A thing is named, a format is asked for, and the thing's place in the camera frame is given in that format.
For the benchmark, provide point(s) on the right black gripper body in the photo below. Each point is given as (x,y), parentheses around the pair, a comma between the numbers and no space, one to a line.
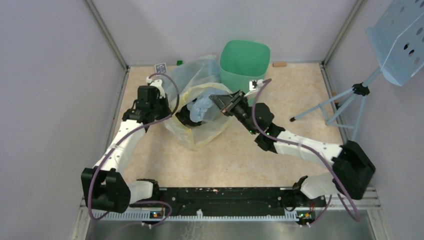
(241,111)

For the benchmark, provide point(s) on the light blue plastic bag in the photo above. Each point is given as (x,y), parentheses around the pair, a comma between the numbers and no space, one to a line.
(202,109)

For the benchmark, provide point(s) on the clear yellowish plastic bag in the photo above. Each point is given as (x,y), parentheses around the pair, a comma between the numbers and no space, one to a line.
(193,79)

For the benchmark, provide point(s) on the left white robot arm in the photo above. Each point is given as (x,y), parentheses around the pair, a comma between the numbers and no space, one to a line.
(104,186)

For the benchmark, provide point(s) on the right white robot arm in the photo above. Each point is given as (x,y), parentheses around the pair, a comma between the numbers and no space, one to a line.
(349,169)

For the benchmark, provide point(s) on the green plastic trash bin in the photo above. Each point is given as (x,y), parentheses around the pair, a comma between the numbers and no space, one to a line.
(242,61)

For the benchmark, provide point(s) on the blue playing card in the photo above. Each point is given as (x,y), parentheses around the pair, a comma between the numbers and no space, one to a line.
(160,68)

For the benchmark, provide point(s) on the small wooden block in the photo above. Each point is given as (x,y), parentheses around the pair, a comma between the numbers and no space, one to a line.
(279,64)

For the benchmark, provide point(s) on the light blue tripod stand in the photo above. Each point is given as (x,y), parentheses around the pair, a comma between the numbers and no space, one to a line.
(341,102)

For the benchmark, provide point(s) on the perforated light blue panel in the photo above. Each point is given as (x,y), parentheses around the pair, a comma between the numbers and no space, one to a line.
(397,40)

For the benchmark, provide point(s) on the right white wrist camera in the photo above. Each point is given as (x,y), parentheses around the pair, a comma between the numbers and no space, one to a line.
(255,85)

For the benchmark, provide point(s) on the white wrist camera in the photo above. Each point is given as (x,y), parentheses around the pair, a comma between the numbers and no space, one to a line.
(157,83)
(255,85)

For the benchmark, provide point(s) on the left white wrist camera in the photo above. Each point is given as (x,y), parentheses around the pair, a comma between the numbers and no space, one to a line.
(157,83)

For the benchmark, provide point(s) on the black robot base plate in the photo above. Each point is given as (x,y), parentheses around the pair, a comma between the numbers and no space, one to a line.
(235,201)

